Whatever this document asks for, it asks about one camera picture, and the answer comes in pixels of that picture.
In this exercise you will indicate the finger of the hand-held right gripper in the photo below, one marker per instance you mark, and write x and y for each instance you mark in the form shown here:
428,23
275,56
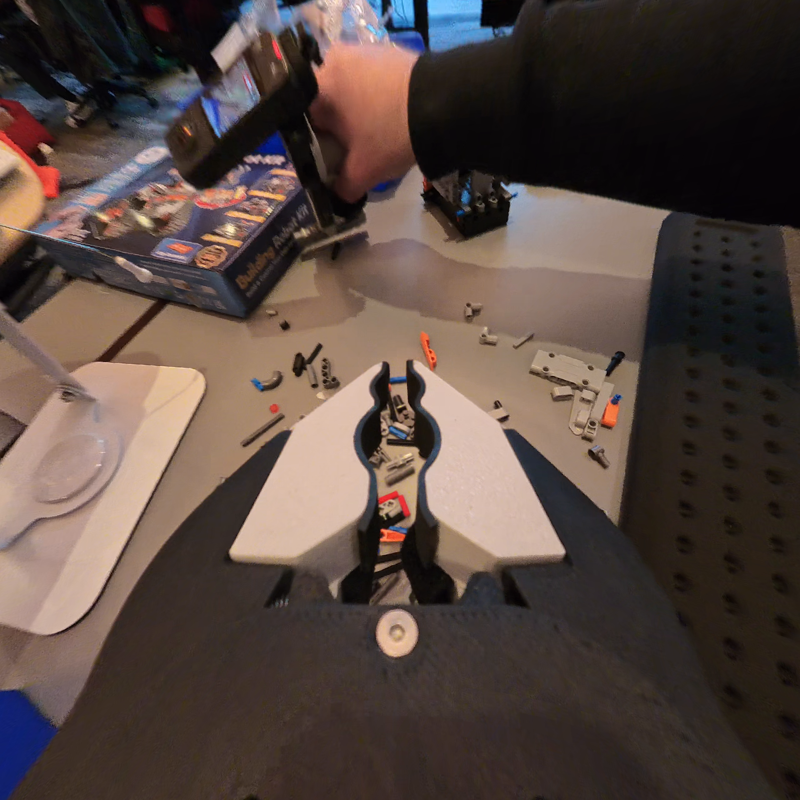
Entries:
334,240

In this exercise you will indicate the person's right hand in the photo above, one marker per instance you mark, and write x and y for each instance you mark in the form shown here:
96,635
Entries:
369,112

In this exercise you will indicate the black pin piece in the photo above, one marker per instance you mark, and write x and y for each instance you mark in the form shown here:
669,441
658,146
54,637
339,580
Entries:
615,361

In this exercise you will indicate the person's right forearm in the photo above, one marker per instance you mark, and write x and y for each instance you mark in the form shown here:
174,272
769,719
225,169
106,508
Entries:
594,94

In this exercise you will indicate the orange stepped beam piece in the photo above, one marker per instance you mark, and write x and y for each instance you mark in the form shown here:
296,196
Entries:
428,350

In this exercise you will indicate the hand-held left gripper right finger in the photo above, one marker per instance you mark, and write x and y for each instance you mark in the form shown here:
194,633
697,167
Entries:
494,500

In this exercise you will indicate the pile of plastic building pieces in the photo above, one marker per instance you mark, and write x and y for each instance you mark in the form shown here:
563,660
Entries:
325,372

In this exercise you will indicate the grey orange brick model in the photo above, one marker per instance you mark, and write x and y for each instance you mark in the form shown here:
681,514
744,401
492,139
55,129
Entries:
475,206

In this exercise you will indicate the white book stand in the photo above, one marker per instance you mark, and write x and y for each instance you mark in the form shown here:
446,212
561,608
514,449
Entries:
125,437

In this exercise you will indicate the light grey angle connector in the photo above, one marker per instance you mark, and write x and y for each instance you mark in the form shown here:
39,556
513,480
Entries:
473,309
487,337

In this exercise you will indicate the blue robot kit box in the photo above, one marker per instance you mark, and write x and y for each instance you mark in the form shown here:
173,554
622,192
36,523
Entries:
156,250

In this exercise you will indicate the bundle of clear plastic bags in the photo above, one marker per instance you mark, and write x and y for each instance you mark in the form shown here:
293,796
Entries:
350,19

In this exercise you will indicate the black perforated panel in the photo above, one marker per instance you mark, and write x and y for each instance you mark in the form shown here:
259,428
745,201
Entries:
719,500

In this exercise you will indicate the red fabric item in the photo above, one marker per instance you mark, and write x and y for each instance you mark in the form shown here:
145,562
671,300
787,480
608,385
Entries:
25,137

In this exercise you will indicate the light grey angled panel assembly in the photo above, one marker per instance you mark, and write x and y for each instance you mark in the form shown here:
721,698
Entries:
569,369

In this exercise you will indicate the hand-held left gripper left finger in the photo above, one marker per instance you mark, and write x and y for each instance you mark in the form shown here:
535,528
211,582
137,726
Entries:
306,500

